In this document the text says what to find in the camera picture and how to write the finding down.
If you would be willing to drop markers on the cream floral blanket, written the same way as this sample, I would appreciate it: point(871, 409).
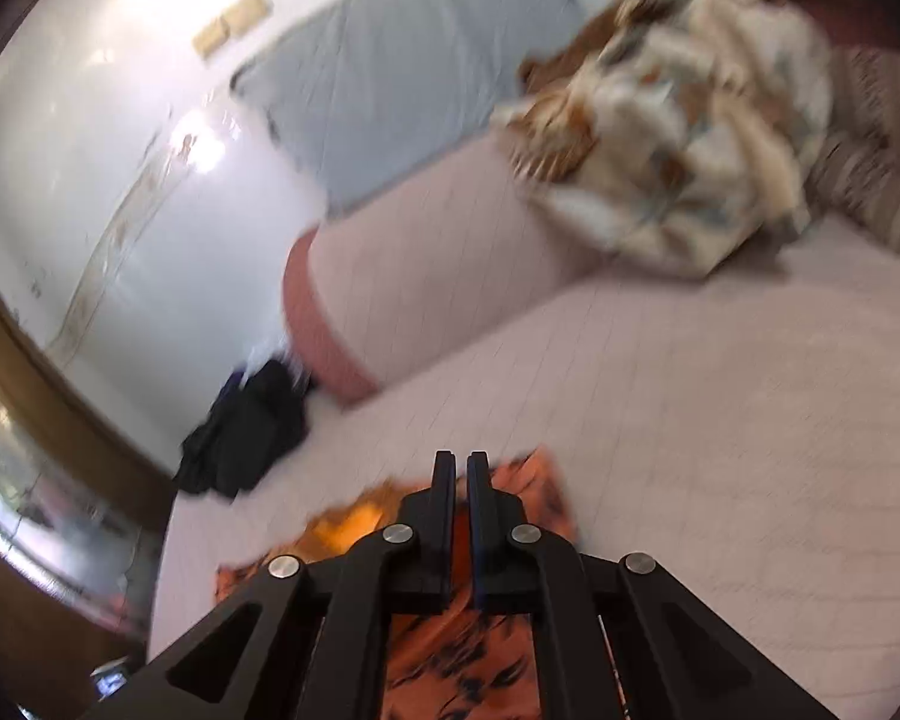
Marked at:
point(682, 127)

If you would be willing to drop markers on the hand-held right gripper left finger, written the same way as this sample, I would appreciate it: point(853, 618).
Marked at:
point(444, 532)

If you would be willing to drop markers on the grey mattress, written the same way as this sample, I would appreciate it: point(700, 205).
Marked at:
point(420, 67)

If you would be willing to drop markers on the black clothes pile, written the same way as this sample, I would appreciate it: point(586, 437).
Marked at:
point(247, 427)

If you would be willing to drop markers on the striped beige blanket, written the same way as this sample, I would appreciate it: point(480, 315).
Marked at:
point(877, 157)

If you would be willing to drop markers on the glossy wooden cabinet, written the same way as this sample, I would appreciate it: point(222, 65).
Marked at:
point(30, 510)

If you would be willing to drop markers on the pink sofa bed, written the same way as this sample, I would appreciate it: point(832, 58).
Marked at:
point(645, 405)

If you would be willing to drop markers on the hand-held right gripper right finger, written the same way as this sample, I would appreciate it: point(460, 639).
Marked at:
point(480, 532)

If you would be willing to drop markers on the beige wall switch plate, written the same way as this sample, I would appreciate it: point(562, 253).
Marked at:
point(247, 10)
point(211, 36)

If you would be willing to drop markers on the small dark device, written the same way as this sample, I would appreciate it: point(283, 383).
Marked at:
point(111, 681)

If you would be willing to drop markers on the pink sofa armrest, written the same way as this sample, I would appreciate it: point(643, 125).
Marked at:
point(435, 277)

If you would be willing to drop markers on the orange floral garment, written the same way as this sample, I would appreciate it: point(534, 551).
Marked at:
point(457, 660)

